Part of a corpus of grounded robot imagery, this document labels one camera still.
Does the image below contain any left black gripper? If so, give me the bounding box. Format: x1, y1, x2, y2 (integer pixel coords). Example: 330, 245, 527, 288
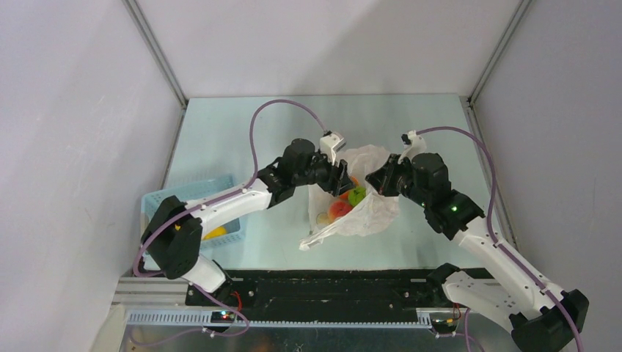
293, 148, 356, 197

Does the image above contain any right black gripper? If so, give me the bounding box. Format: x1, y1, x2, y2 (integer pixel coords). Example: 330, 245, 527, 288
365, 153, 430, 208

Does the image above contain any fake orange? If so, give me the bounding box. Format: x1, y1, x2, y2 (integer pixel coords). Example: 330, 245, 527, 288
339, 175, 362, 201

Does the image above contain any fake peach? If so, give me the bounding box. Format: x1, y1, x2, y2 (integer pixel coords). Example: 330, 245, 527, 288
327, 199, 353, 223

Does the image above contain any fake green fruit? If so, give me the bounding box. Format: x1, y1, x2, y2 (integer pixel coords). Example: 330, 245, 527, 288
347, 186, 367, 208

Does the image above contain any white plastic bag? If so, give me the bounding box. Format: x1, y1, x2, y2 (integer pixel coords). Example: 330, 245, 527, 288
299, 144, 400, 251

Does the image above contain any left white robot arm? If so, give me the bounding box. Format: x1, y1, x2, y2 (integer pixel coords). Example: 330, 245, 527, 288
140, 132, 355, 306

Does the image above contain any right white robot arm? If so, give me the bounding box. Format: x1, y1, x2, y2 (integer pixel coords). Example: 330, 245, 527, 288
365, 153, 589, 351

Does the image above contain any fake yellow mango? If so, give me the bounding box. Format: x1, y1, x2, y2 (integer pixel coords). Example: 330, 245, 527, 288
202, 226, 228, 241

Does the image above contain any light blue plastic basket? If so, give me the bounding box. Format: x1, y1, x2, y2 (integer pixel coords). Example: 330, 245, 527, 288
140, 174, 246, 254

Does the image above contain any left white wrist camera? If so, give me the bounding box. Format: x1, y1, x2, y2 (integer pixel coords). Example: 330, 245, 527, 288
319, 131, 346, 165

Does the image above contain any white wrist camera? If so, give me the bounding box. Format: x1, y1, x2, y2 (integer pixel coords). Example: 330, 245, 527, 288
398, 130, 427, 164
319, 131, 346, 165

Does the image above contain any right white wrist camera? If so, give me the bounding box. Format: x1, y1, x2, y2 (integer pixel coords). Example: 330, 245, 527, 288
398, 130, 427, 164

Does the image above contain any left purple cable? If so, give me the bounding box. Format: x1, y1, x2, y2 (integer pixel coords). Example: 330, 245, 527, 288
132, 99, 332, 279

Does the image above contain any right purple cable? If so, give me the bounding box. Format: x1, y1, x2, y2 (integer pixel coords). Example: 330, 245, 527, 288
417, 126, 584, 352

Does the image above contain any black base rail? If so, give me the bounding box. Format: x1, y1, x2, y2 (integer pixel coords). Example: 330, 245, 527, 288
212, 269, 453, 323

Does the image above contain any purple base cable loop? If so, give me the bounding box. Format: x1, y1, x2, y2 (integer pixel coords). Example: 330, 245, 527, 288
194, 286, 252, 339

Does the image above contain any right aluminium frame post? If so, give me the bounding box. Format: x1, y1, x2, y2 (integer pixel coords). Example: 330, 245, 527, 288
466, 0, 534, 108

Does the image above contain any aluminium frame post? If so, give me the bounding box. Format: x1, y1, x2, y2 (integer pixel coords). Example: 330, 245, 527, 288
122, 0, 189, 109
466, 0, 534, 108

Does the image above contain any left aluminium frame post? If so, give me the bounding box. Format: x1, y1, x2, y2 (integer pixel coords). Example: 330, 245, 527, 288
122, 0, 189, 109

